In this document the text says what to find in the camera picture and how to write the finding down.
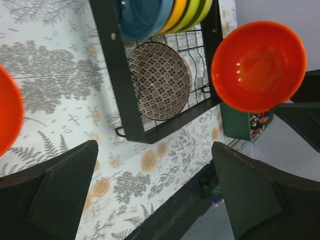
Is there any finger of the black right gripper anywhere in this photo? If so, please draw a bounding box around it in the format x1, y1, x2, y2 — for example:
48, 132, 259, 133
271, 102, 320, 153

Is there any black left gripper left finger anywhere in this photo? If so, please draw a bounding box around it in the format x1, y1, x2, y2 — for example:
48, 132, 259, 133
0, 140, 99, 240

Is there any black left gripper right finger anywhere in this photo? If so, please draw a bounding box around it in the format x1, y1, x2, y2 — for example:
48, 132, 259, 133
211, 142, 320, 240

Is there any dark patterned bowl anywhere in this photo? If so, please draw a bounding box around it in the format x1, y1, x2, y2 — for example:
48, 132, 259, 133
127, 42, 191, 121

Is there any green compartment tray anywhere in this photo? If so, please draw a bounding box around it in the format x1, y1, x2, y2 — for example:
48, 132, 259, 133
220, 102, 274, 142

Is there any lime green bowl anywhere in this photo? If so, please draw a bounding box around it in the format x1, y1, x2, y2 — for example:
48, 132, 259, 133
164, 0, 201, 34
177, 0, 214, 33

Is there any floral table mat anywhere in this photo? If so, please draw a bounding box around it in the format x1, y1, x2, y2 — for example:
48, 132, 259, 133
0, 0, 231, 240

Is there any yellow orange bowl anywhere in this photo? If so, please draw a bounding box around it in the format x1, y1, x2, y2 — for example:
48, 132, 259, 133
156, 0, 190, 35

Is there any blue bowl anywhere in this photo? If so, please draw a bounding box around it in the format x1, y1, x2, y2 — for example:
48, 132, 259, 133
114, 0, 174, 41

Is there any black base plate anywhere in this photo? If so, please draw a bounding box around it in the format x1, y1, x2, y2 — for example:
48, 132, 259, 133
125, 161, 219, 240

